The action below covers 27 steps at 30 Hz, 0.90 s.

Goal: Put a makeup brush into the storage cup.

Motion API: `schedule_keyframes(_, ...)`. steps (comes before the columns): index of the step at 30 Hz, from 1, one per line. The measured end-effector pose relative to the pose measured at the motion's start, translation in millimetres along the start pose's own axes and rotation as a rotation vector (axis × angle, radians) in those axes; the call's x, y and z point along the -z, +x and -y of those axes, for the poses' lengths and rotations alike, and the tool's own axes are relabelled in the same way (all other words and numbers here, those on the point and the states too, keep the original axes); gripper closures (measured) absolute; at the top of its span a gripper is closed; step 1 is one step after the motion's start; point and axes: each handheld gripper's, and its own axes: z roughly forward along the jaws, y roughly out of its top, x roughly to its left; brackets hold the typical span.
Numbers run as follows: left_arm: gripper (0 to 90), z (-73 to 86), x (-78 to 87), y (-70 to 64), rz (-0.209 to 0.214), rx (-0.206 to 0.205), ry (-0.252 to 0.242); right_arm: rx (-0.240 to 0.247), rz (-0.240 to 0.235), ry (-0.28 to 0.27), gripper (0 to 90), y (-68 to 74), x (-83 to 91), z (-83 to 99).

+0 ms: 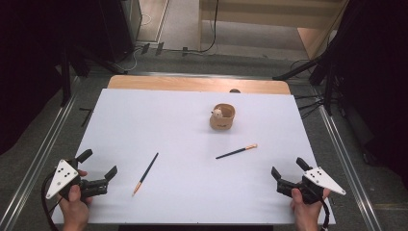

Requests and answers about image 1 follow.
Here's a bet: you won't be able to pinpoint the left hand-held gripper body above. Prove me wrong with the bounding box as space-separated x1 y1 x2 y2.
45 157 109 202

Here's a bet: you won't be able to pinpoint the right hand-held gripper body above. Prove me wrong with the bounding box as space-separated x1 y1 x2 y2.
276 166 347 206

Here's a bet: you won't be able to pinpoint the dark chopstick with orange end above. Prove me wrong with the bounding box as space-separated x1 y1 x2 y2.
131 152 160 197
215 142 259 161

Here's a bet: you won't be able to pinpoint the person's right hand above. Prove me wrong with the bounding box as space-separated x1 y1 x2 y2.
290 188 332 231

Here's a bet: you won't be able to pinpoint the person's left hand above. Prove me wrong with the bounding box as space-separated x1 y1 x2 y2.
58 169 94 231

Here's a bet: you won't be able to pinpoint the brown chopstick holder with figure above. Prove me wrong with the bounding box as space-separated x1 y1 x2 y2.
209 102 237 132

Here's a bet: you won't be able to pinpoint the black metal stand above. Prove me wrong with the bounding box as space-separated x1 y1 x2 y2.
58 44 127 108
272 52 338 117

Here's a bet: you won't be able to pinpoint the black curtain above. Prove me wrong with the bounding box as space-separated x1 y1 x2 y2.
0 0 109 156
320 0 408 191

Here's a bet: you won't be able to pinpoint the wooden table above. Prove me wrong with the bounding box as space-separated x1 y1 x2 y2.
107 74 292 96

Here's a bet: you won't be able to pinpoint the light wooden furniture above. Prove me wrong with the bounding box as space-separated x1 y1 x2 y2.
197 0 351 61

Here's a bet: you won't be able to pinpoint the dark cabinet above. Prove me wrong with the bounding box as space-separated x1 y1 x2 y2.
98 0 143 64

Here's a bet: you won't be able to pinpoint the metal floor rail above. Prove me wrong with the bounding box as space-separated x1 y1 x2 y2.
312 88 383 231
0 76 80 231

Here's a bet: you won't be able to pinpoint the left hand-held gripper black cable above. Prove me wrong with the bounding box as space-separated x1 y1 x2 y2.
40 172 64 231

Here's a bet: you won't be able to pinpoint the hand-held gripper black cable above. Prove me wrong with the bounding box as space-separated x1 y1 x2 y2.
40 172 64 231
316 192 332 231

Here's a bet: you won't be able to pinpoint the right hand-held gripper black cable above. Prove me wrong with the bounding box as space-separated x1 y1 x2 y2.
316 192 332 231

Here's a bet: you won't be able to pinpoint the black floor bracket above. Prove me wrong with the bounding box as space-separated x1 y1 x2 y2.
78 107 94 128

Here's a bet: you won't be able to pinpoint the black floor cables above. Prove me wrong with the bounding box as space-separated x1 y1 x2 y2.
290 59 325 120

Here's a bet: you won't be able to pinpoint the white floor cable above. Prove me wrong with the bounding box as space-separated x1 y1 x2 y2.
119 13 152 73

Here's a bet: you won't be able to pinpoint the black hanging cable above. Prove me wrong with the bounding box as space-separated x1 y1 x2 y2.
182 0 221 55

